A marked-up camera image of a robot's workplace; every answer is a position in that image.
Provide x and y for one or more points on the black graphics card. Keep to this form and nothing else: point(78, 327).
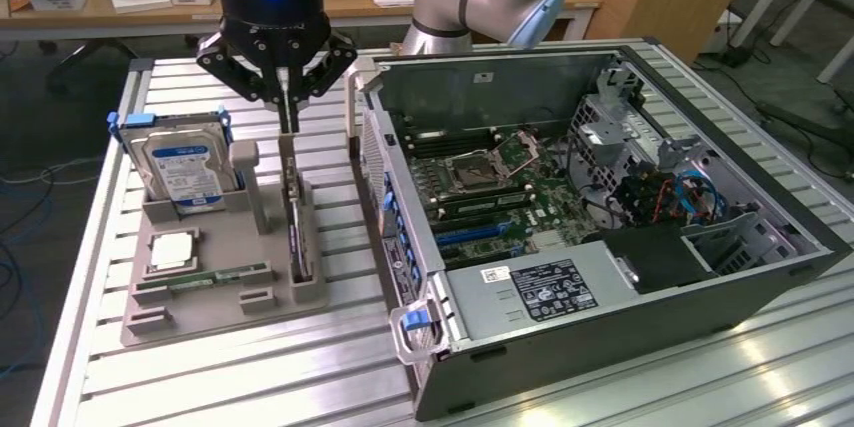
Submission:
point(297, 217)

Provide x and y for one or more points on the wooden desk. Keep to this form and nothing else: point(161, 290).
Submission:
point(134, 19)

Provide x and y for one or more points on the hard disk in blue caddy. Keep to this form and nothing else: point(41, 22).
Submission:
point(181, 167)

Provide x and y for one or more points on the black chair base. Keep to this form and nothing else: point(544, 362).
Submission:
point(81, 62)

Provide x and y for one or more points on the CPU socket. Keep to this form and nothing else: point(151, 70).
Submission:
point(476, 172)

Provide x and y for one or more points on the metal socket cover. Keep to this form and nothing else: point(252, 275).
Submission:
point(517, 152)

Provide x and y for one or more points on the silver CPU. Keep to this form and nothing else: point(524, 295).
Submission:
point(170, 252)

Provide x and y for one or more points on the blue expansion slot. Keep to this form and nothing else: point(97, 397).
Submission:
point(470, 234)

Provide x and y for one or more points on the green RAM stick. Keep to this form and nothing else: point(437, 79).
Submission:
point(214, 278)

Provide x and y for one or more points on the green motherboard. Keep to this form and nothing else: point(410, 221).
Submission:
point(554, 207)

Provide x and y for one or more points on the metal drive cage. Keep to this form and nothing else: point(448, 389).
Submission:
point(608, 147)

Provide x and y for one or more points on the grey parts rack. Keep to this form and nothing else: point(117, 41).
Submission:
point(221, 317)

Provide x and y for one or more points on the grey power supply with label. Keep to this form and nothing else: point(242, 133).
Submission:
point(488, 307)

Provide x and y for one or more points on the black open PC case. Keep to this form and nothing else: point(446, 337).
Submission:
point(601, 347)

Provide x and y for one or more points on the grey disk bay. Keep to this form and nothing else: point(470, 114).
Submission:
point(735, 242)

